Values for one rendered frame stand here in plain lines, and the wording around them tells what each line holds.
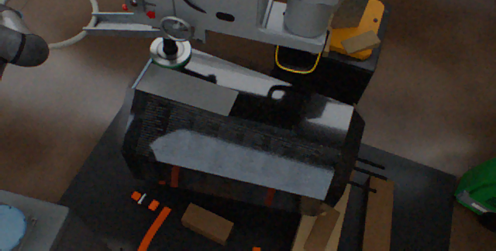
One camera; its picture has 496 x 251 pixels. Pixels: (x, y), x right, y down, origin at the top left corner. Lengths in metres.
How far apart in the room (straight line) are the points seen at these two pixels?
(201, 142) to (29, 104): 1.65
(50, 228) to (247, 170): 0.90
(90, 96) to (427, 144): 2.51
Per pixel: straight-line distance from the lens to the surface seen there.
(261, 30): 1.78
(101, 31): 2.23
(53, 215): 1.95
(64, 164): 3.02
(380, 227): 2.77
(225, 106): 2.02
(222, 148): 2.04
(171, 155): 2.13
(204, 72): 2.14
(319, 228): 2.52
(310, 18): 1.68
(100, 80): 3.31
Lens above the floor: 2.58
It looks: 58 degrees down
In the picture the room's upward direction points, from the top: 6 degrees clockwise
